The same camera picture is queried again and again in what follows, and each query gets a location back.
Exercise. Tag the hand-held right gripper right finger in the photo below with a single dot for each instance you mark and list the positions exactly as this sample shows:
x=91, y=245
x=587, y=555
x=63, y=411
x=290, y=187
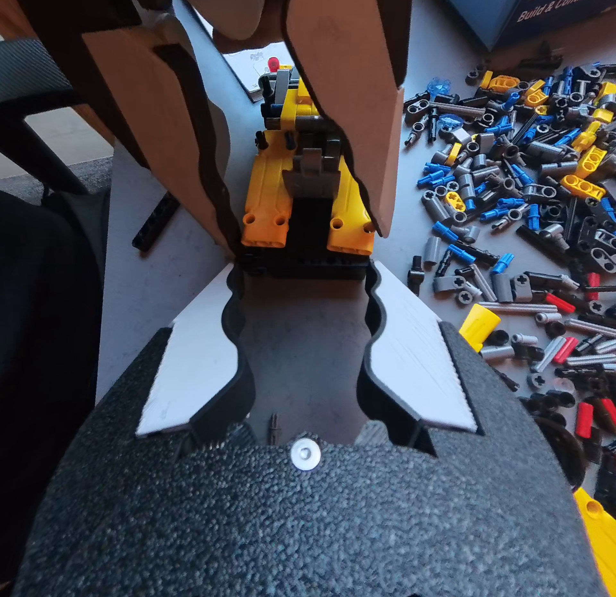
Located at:
x=418, y=356

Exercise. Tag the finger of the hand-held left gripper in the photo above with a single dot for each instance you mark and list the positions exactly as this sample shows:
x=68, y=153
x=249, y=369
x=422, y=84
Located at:
x=346, y=53
x=144, y=106

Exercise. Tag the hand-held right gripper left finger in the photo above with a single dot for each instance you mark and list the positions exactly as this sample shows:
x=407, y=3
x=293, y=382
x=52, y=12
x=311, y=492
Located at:
x=192, y=366

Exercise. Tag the thin black axle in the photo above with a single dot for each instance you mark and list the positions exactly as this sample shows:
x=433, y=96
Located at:
x=273, y=428

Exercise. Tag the long black holed beam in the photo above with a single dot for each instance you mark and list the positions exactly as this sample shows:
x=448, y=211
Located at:
x=154, y=224

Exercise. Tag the yellow toy vehicle model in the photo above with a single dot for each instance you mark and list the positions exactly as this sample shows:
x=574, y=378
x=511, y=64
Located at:
x=264, y=197

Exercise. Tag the grey desk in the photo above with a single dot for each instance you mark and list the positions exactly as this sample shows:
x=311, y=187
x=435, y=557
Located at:
x=144, y=293

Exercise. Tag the black office chair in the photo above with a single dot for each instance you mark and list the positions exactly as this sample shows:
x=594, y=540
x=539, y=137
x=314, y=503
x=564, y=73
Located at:
x=33, y=77

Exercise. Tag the yellow curved panel piece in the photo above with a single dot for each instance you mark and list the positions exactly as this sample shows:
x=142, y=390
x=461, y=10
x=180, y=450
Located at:
x=479, y=325

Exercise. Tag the white instruction booklet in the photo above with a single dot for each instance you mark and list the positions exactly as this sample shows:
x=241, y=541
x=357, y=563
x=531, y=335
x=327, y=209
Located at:
x=250, y=77

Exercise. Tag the blue cardboard kit box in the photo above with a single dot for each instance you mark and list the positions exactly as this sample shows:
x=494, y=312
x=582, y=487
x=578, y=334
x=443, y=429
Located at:
x=481, y=5

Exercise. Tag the person's dark clothing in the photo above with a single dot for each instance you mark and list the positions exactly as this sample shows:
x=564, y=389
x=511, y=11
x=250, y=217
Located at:
x=38, y=317

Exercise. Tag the pile of small building pieces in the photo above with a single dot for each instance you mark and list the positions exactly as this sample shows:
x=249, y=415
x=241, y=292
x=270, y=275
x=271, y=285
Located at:
x=519, y=183

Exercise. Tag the pile of yellow beams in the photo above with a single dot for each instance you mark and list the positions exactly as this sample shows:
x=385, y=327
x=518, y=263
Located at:
x=596, y=525

